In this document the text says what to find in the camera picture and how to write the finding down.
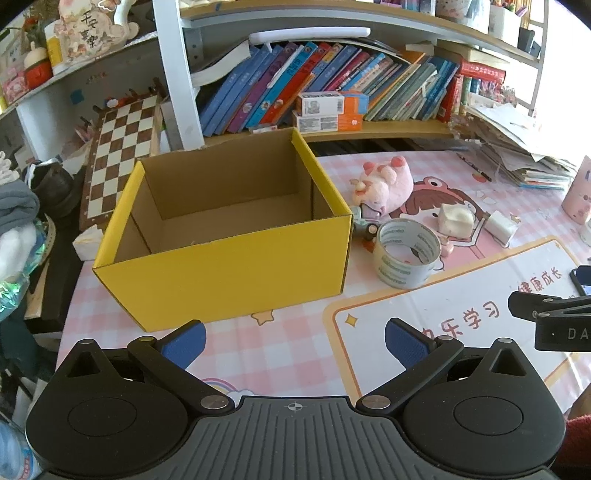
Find clear tape roll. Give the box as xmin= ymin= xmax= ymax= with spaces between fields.
xmin=373 ymin=218 xmax=445 ymax=290

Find wooden desk shelf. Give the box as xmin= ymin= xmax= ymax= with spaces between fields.
xmin=203 ymin=121 xmax=458 ymax=149

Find pastel toy truck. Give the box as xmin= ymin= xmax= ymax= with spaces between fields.
xmin=350 ymin=208 xmax=382 ymax=243

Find orange white carton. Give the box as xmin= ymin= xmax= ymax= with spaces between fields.
xmin=292 ymin=113 xmax=365 ymax=133
xmin=295 ymin=91 xmax=370 ymax=117

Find row of books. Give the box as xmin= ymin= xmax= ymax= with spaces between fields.
xmin=191 ymin=39 xmax=465 ymax=137

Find stack of papers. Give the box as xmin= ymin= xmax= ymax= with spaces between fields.
xmin=455 ymin=104 xmax=578 ymax=190

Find white tissue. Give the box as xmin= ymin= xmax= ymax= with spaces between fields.
xmin=73 ymin=226 xmax=105 ymax=259

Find white light bar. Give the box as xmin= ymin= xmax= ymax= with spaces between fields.
xmin=249 ymin=27 xmax=371 ymax=44

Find pink plush pig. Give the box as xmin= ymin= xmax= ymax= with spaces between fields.
xmin=352 ymin=155 xmax=415 ymax=217

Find pink checked desk mat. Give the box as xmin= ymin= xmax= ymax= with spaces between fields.
xmin=62 ymin=148 xmax=591 ymax=416

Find wooden chessboard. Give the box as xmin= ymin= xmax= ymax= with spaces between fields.
xmin=78 ymin=92 xmax=163 ymax=232

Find small white box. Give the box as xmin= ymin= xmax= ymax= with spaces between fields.
xmin=482 ymin=210 xmax=522 ymax=247

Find rabbit decorative plaque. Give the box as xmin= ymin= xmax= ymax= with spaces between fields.
xmin=53 ymin=0 xmax=139 ymax=65

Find pink patterned box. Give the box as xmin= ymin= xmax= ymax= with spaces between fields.
xmin=0 ymin=69 xmax=28 ymax=104

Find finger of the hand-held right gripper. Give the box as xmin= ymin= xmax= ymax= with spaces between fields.
xmin=508 ymin=291 xmax=591 ymax=321

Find dark leather bag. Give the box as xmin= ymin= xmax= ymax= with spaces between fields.
xmin=23 ymin=159 xmax=75 ymax=217

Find iridescent plastic bag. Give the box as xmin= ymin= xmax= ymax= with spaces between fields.
xmin=0 ymin=222 xmax=56 ymax=324

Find grey garment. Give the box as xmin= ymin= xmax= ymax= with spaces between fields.
xmin=0 ymin=180 xmax=41 ymax=236

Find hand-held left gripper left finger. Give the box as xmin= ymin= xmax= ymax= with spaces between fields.
xmin=55 ymin=319 xmax=236 ymax=416

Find white shelf unit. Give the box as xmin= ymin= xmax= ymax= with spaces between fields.
xmin=0 ymin=0 xmax=555 ymax=162

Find white socks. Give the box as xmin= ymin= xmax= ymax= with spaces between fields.
xmin=0 ymin=150 xmax=18 ymax=185

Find pink cup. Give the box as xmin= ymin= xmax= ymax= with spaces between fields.
xmin=562 ymin=155 xmax=591 ymax=224

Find black phone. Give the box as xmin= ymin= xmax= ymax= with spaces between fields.
xmin=569 ymin=265 xmax=591 ymax=296

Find dark red garment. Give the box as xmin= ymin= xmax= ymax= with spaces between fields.
xmin=566 ymin=415 xmax=591 ymax=480

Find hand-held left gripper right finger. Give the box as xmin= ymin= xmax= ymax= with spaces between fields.
xmin=355 ymin=318 xmax=536 ymax=415

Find clear plastic bottle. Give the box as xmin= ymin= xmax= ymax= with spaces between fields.
xmin=0 ymin=420 xmax=42 ymax=480

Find cream foam block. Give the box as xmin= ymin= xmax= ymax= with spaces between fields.
xmin=436 ymin=203 xmax=476 ymax=241

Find yellow white can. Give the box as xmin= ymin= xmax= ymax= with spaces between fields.
xmin=44 ymin=23 xmax=70 ymax=75

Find yellow cardboard box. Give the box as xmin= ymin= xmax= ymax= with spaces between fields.
xmin=92 ymin=128 xmax=354 ymax=333

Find dark pencil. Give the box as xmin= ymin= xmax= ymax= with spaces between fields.
xmin=456 ymin=154 xmax=492 ymax=182

